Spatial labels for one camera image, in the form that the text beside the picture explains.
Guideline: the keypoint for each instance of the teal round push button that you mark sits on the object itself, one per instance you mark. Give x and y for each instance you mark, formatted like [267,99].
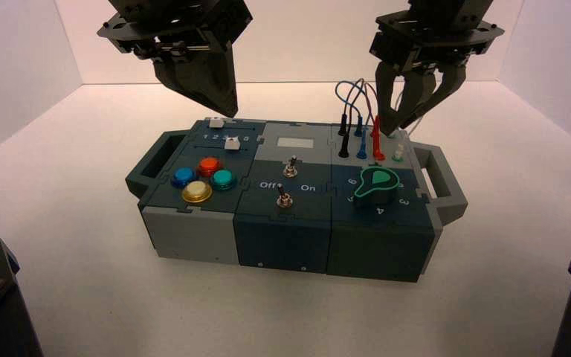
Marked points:
[223,179]

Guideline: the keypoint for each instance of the blue round push button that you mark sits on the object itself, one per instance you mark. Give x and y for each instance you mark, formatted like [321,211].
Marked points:
[183,176]

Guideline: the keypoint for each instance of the red round push button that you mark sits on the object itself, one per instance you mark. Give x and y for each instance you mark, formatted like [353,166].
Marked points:
[209,166]

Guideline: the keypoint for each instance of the metal toggle switch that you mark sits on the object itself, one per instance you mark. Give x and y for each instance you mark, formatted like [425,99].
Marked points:
[290,168]
[283,198]

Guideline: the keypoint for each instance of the yellow round push button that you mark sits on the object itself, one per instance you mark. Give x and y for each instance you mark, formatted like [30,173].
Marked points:
[197,191]

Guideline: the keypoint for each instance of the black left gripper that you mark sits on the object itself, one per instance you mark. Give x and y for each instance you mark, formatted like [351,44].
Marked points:
[177,15]

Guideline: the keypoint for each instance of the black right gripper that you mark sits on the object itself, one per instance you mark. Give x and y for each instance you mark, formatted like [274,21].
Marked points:
[438,34]

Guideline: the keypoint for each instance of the green rotary knob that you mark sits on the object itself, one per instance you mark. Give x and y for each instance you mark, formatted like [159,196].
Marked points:
[376,187]

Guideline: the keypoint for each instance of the dark green grey task box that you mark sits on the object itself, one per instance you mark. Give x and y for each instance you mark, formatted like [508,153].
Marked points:
[285,241]

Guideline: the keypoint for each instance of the white slider knob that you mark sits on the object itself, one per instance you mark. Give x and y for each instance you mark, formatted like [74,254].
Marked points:
[215,121]
[232,143]

